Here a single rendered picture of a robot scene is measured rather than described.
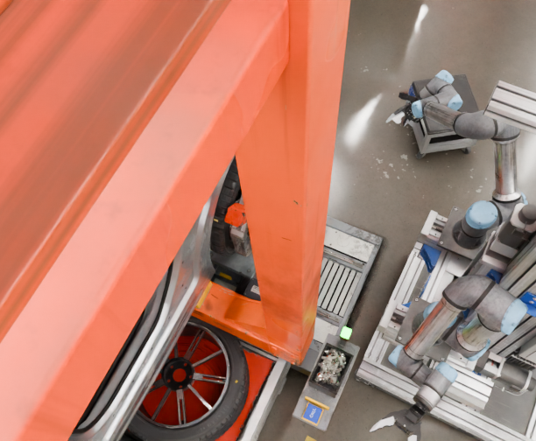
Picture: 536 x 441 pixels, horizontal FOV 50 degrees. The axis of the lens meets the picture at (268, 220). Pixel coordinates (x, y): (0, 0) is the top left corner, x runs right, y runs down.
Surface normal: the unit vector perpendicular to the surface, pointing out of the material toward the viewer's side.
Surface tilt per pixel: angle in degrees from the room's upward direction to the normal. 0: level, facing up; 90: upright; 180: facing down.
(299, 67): 90
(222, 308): 0
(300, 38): 90
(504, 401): 0
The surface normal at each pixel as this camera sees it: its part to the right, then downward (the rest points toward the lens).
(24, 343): -0.04, -0.44
